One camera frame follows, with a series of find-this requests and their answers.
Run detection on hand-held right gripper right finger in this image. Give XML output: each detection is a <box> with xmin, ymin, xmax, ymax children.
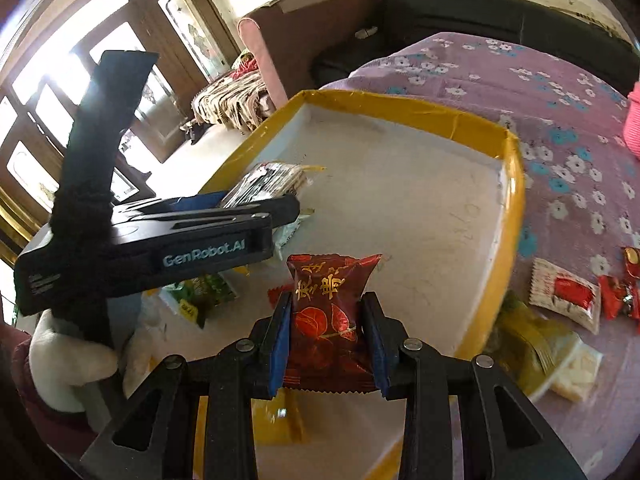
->
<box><xmin>361</xmin><ymin>291</ymin><xmax>588</xmax><ymax>480</ymax></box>

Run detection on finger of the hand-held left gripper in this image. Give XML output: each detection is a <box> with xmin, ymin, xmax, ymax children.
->
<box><xmin>220</xmin><ymin>194</ymin><xmax>301</xmax><ymax>248</ymax></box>
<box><xmin>112</xmin><ymin>191</ymin><xmax>228</xmax><ymax>215</ymax></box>

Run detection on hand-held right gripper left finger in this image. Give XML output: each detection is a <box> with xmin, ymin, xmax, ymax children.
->
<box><xmin>80</xmin><ymin>290</ymin><xmax>293</xmax><ymax>480</ymax></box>

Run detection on clear cracker packet yellow ends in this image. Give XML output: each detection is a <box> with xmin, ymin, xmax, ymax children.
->
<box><xmin>220</xmin><ymin>160</ymin><xmax>327</xmax><ymax>211</ymax></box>

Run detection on red-brown snack packet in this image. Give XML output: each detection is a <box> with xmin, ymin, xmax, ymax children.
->
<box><xmin>281</xmin><ymin>253</ymin><xmax>383</xmax><ymax>395</ymax></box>

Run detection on yellow-taped cardboard box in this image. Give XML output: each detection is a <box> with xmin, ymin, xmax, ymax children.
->
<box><xmin>192</xmin><ymin>89</ymin><xmax>527</xmax><ymax>480</ymax></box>

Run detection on person's left forearm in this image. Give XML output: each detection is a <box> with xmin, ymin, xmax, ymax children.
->
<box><xmin>0</xmin><ymin>325</ymin><xmax>101</xmax><ymax>461</ymax></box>

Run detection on person's left hand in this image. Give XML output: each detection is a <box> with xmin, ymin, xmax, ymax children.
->
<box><xmin>27</xmin><ymin>307</ymin><xmax>119</xmax><ymax>413</ymax></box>

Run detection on white green snack packet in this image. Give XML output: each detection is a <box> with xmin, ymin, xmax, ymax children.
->
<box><xmin>272</xmin><ymin>212</ymin><xmax>303</xmax><ymax>248</ymax></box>

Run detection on yellow snack packet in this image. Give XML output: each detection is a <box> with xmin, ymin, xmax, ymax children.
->
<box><xmin>250</xmin><ymin>387</ymin><xmax>307</xmax><ymax>446</ymax></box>

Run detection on patterned blanket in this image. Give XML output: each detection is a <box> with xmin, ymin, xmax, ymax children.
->
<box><xmin>192</xmin><ymin>57</ymin><xmax>276</xmax><ymax>133</ymax></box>

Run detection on gold snack packet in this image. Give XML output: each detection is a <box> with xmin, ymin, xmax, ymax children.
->
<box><xmin>492</xmin><ymin>292</ymin><xmax>583</xmax><ymax>401</ymax></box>

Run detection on brown armchair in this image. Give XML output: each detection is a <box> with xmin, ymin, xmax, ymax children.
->
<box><xmin>237</xmin><ymin>0</ymin><xmax>383</xmax><ymax>106</ymax></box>

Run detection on wooden glass door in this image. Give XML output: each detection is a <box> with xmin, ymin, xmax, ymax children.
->
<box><xmin>0</xmin><ymin>0</ymin><xmax>242</xmax><ymax>266</ymax></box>

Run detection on white red snack packet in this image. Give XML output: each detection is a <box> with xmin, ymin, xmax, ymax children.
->
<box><xmin>529</xmin><ymin>258</ymin><xmax>602</xmax><ymax>335</ymax></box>

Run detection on red candy packet black label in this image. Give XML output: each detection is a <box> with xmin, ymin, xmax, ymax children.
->
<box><xmin>598</xmin><ymin>275</ymin><xmax>640</xmax><ymax>321</ymax></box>

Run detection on black leather sofa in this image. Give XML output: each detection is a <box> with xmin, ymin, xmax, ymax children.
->
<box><xmin>312</xmin><ymin>0</ymin><xmax>636</xmax><ymax>96</ymax></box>

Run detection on dark red candy packet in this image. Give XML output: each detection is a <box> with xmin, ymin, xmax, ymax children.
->
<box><xmin>620</xmin><ymin>246</ymin><xmax>640</xmax><ymax>278</ymax></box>

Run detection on pink knit-sleeved thermos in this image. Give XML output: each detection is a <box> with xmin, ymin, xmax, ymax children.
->
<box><xmin>621</xmin><ymin>80</ymin><xmax>640</xmax><ymax>157</ymax></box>

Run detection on black velcro hand strap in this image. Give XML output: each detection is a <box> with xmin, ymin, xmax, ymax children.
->
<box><xmin>47</xmin><ymin>49</ymin><xmax>160</xmax><ymax>348</ymax></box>

